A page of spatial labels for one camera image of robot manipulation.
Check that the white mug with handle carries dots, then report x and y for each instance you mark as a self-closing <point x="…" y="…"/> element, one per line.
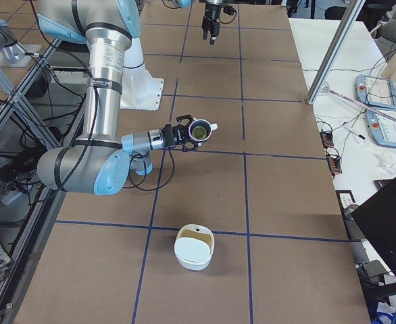
<point x="202" y="122"/>

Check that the teach pendant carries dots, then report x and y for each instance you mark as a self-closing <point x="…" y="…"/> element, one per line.
<point x="375" y="92"/>
<point x="382" y="129"/>

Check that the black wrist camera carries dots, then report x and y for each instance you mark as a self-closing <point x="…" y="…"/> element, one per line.
<point x="230" y="11"/>

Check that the near teach pendant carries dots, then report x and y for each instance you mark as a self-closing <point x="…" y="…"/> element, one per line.
<point x="382" y="129"/>

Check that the black monitor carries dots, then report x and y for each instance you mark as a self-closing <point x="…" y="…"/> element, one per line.
<point x="376" y="219"/>

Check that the crumpled white tissue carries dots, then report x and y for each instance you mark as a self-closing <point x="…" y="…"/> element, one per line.
<point x="387" y="162"/>

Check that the white bin with swing lid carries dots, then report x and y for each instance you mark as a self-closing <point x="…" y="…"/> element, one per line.
<point x="194" y="247"/>

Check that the yellow-green lemon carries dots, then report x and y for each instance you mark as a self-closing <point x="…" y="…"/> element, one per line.
<point x="199" y="133"/>

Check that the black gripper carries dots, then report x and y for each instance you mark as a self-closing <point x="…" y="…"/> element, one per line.
<point x="211" y="11"/>
<point x="169" y="136"/>

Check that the far teach pendant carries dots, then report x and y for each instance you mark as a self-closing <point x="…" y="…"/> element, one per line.
<point x="375" y="92"/>

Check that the aluminium frame post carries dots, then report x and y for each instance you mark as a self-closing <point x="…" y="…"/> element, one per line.
<point x="348" y="19"/>

